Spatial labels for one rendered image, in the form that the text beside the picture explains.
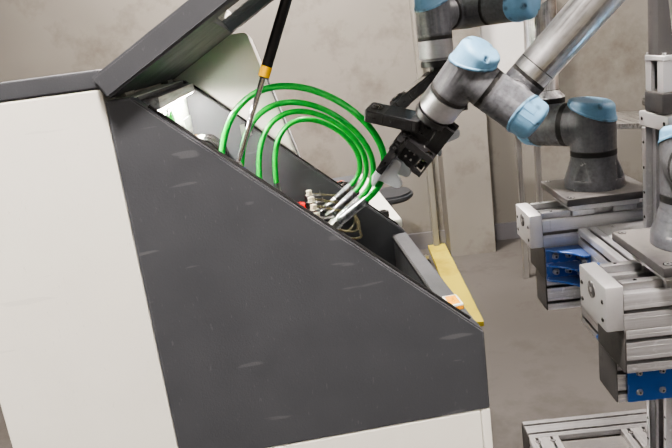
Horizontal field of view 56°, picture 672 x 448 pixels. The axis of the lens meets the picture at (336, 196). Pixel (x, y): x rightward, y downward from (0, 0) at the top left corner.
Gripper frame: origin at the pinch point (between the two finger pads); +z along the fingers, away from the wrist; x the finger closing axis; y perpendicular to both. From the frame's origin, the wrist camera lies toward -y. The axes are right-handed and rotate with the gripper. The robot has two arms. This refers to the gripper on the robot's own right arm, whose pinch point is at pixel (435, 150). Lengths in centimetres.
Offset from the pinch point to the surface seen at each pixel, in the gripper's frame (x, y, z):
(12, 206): -35, -79, -8
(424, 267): 1.1, -5.0, 27.7
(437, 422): -35, -13, 45
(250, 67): 35, -39, -23
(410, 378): -35, -17, 35
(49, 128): -35, -70, -19
